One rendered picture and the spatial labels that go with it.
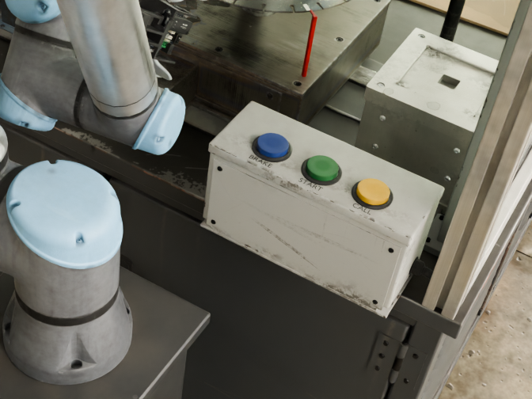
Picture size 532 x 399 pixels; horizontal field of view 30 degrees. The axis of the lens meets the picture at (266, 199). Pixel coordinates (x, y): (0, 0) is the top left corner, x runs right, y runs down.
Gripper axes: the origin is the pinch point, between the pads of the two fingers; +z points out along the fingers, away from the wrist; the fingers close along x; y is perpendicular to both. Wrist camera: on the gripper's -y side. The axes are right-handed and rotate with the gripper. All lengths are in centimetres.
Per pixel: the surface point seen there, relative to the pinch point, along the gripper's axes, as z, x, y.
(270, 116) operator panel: -6.3, -3.1, 22.3
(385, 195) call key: -8.6, -3.5, 41.8
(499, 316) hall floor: 108, -35, 43
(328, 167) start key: -9.6, -4.1, 34.0
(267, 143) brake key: -11.4, -5.3, 26.0
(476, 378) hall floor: 92, -45, 48
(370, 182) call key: -8.2, -3.2, 39.3
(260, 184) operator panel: -11.7, -10.1, 27.8
